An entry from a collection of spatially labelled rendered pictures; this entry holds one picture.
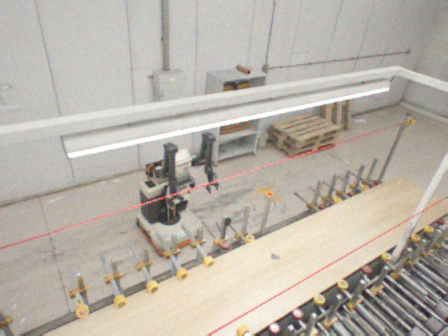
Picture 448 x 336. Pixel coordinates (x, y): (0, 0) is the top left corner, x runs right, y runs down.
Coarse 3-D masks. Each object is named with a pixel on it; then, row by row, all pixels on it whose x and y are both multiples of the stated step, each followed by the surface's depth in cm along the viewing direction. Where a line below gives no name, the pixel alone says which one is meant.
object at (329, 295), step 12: (444, 216) 367; (432, 228) 365; (408, 240) 333; (420, 240) 363; (372, 264) 305; (348, 276) 284; (372, 276) 328; (336, 288) 281; (348, 288) 302; (312, 300) 262; (324, 300) 281; (312, 312) 279; (288, 324) 260
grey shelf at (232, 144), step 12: (216, 72) 507; (228, 72) 512; (240, 72) 517; (252, 72) 522; (216, 84) 493; (252, 84) 561; (264, 84) 531; (252, 120) 587; (204, 132) 566; (216, 132) 530; (240, 132) 568; (252, 132) 573; (216, 144) 540; (228, 144) 606; (240, 144) 610; (252, 144) 605; (216, 156) 553; (228, 156) 570
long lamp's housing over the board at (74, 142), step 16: (368, 80) 249; (384, 80) 253; (288, 96) 206; (304, 96) 208; (320, 96) 216; (336, 96) 224; (192, 112) 173; (208, 112) 175; (224, 112) 178; (240, 112) 183; (256, 112) 189; (112, 128) 151; (128, 128) 152; (144, 128) 155; (160, 128) 159; (176, 128) 164; (192, 128) 169; (64, 144) 138; (80, 144) 141; (96, 144) 144; (112, 144) 148
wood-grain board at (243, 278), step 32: (384, 192) 383; (416, 192) 388; (320, 224) 327; (352, 224) 331; (384, 224) 335; (224, 256) 282; (256, 256) 285; (288, 256) 288; (320, 256) 291; (352, 256) 294; (160, 288) 250; (192, 288) 252; (224, 288) 255; (256, 288) 257; (320, 288) 262; (96, 320) 225; (128, 320) 227; (160, 320) 229; (192, 320) 230; (224, 320) 232; (256, 320) 234
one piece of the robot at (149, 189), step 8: (144, 184) 373; (152, 184) 374; (160, 184) 375; (168, 184) 378; (144, 192) 372; (152, 192) 368; (160, 192) 375; (144, 200) 381; (152, 200) 374; (160, 200) 382; (144, 208) 389; (152, 208) 380; (160, 208) 389; (168, 208) 389; (184, 208) 416; (152, 216) 386; (160, 216) 395; (168, 216) 396; (176, 216) 410
